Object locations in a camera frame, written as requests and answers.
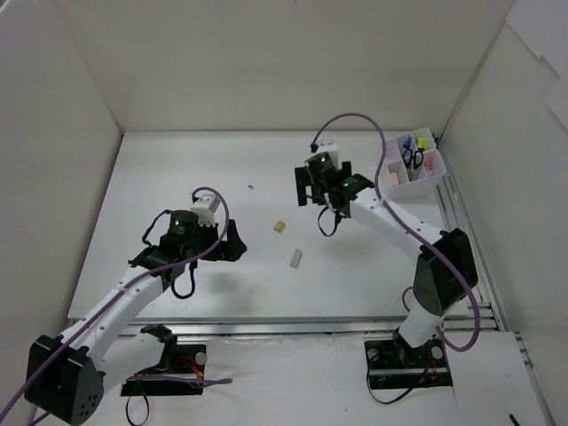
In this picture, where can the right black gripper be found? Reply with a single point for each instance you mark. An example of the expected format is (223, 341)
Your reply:
(311, 178)

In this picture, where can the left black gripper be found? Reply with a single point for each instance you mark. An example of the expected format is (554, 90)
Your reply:
(224, 244)

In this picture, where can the small yellow eraser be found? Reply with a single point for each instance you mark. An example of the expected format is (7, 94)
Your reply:
(279, 227)

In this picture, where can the beige eraser stick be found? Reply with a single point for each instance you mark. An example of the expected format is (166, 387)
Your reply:
(296, 258)

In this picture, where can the black handled scissors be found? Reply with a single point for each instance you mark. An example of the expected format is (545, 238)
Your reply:
(413, 159)

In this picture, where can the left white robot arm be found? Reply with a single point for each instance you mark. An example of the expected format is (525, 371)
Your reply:
(69, 374)

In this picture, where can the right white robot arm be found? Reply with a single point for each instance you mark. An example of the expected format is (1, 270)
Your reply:
(445, 271)

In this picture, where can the white compartment organizer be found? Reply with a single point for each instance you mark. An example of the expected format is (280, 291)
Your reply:
(412, 184)

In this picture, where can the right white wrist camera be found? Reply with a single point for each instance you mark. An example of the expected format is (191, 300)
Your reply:
(328, 146)

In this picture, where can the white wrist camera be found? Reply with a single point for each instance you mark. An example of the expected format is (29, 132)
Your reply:
(205, 208)
(328, 146)

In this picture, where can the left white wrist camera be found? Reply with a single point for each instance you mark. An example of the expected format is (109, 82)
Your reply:
(205, 208)

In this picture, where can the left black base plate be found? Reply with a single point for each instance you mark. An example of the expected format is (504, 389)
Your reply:
(186, 361)

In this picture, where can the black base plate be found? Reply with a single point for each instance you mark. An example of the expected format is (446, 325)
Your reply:
(389, 368)
(186, 361)

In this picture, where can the aluminium rail right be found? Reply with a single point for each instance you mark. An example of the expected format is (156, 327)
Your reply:
(472, 264)

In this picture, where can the aluminium rail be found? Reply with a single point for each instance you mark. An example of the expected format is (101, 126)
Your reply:
(472, 264)
(271, 327)

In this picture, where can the aluminium rail front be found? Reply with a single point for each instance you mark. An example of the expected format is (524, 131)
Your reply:
(271, 327)

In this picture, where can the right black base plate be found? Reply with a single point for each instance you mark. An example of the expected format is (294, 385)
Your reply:
(389, 368)

